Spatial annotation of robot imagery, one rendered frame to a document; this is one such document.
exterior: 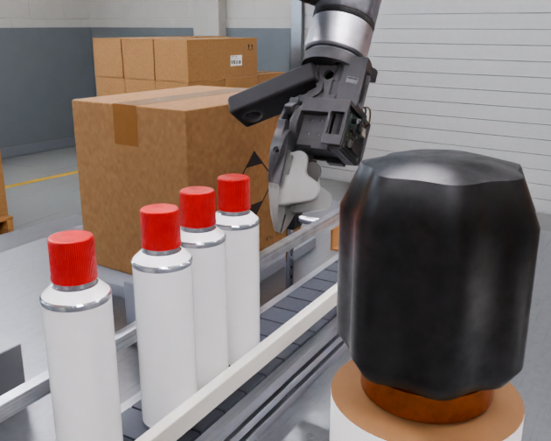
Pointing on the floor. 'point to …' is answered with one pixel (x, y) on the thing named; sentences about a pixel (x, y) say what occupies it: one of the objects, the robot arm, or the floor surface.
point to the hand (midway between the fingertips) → (275, 220)
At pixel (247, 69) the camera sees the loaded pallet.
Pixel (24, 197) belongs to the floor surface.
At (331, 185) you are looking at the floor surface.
